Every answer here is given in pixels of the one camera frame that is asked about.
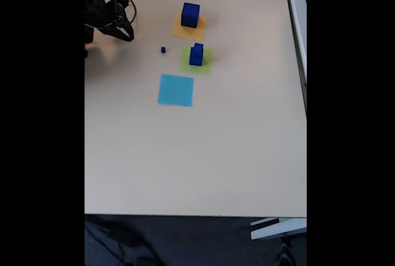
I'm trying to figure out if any orange paper square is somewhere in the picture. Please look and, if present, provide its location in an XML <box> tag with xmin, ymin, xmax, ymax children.
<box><xmin>171</xmin><ymin>12</ymin><xmax>206</xmax><ymax>41</ymax></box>

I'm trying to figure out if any light blue paper square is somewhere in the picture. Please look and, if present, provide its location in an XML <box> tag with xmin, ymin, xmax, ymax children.
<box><xmin>157</xmin><ymin>73</ymin><xmax>195</xmax><ymax>107</ymax></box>

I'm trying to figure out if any green paper square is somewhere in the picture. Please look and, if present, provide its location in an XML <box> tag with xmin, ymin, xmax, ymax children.
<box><xmin>179</xmin><ymin>45</ymin><xmax>214</xmax><ymax>76</ymax></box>

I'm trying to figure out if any large blue cube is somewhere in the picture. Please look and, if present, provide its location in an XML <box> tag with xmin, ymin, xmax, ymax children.
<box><xmin>180</xmin><ymin>2</ymin><xmax>201</xmax><ymax>28</ymax></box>

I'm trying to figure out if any medium blue cube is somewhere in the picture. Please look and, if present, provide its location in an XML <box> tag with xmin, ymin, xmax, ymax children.
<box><xmin>189</xmin><ymin>47</ymin><xmax>204</xmax><ymax>67</ymax></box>

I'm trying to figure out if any white neighbouring table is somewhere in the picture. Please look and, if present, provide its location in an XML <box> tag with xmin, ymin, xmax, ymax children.
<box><xmin>283</xmin><ymin>0</ymin><xmax>307</xmax><ymax>113</ymax></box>

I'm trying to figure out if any white table leg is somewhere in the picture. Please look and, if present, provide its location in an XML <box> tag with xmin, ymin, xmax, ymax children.
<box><xmin>249</xmin><ymin>217</ymin><xmax>307</xmax><ymax>241</ymax></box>

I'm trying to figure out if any black floor cable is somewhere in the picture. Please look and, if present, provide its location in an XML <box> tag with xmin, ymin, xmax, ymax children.
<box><xmin>85</xmin><ymin>216</ymin><xmax>163</xmax><ymax>266</ymax></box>

